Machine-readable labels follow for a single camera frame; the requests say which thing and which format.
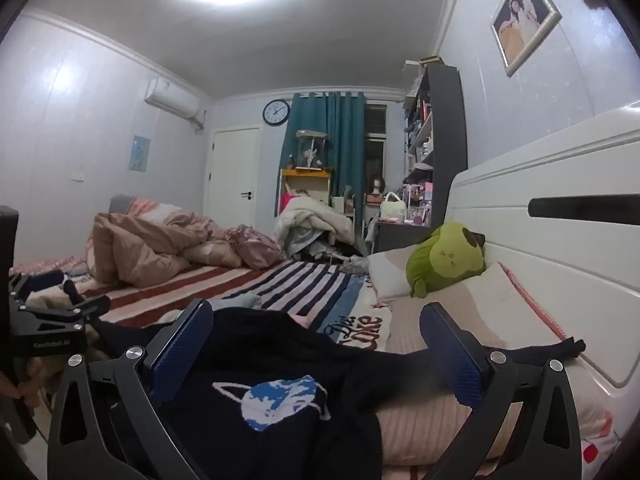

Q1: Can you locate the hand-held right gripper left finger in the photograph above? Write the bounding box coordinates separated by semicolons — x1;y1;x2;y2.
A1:
47;299;216;480

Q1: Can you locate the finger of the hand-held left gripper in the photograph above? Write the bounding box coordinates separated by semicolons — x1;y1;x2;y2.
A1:
20;294;112;333
9;269;68;295

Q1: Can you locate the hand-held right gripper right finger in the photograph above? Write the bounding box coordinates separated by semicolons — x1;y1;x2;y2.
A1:
419;302;583;480

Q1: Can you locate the dark navy planet print sweater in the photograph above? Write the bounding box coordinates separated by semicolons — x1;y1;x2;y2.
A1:
65;280;587;480

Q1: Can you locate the cream fuzzy cloth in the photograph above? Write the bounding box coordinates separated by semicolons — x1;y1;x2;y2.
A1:
22;355;66;411

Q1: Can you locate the beige ribbed pillow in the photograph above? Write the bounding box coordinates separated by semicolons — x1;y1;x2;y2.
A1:
375;261;616;466

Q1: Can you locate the light blue folded cloth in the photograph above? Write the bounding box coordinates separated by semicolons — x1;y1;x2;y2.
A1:
210;294;264;311

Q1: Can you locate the pink crumpled duvet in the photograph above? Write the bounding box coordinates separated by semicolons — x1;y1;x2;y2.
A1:
87;197;246;288

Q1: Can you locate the green plush toy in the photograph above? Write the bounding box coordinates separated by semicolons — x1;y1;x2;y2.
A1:
406;221;488;298

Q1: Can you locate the white pillow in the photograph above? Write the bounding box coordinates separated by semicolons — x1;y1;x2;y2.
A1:
367;247;437;306

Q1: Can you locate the pink satin cloth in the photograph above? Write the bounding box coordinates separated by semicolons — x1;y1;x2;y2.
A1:
225;225;283;271

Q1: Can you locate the dark desk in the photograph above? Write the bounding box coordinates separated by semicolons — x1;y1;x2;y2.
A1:
372;217;436;253

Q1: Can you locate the striped printed blanket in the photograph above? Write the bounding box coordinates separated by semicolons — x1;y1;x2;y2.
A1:
10;254;396;356

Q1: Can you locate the pink desk organizer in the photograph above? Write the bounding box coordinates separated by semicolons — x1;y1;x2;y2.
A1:
400;182;435;226

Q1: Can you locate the white handbag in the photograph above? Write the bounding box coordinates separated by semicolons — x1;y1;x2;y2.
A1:
380;191;407;221

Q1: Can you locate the white door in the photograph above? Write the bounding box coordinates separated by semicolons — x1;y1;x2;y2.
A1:
204;127;262;231

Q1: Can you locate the pile of pale bedding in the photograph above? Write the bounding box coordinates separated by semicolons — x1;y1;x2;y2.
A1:
274;192;356;261

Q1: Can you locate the window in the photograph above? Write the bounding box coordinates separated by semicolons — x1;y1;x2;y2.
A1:
365;104;388;211

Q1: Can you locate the white bed headboard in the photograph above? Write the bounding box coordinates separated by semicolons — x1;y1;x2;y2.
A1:
447;105;640;388

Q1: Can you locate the yellow shelf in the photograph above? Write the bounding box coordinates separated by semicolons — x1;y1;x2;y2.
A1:
279;167;333;221

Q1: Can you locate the white air conditioner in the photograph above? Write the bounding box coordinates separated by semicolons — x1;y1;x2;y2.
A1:
144;77;207;131

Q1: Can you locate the dark grey bookshelf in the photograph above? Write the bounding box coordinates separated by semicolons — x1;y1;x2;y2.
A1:
402;55;468;226

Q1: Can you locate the teal curtain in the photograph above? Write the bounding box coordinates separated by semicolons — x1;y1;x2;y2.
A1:
280;91;368;261

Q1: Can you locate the glass display case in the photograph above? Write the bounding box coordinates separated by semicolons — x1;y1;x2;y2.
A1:
292;130;328;171

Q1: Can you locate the blue wall poster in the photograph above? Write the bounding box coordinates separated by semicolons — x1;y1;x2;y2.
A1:
129;135;152;173

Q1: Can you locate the round wall clock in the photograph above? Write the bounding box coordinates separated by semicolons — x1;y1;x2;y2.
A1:
262;99;291;127

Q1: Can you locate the framed wall picture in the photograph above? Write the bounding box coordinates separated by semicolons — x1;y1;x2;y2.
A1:
490;0;562;78

